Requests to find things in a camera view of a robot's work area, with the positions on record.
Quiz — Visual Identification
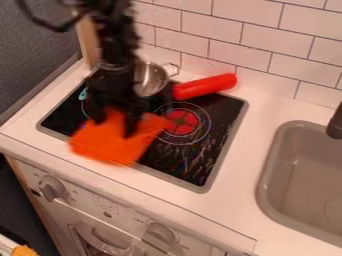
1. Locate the toy sink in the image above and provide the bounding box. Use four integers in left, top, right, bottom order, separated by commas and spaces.
255, 119, 342, 248

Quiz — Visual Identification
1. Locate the red toy cylinder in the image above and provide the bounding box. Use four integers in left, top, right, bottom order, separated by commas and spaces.
171, 72, 240, 102

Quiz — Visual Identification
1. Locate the silver pot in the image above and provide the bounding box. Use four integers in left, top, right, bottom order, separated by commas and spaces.
130, 60, 182, 98

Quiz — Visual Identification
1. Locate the orange cloth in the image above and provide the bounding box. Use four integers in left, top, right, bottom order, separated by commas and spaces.
66, 107, 174, 167

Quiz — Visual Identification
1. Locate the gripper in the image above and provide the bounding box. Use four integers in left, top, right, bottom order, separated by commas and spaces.
84, 63, 151, 139

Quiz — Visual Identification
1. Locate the toy stove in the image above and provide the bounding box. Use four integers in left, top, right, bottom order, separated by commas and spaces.
36, 70, 250, 194

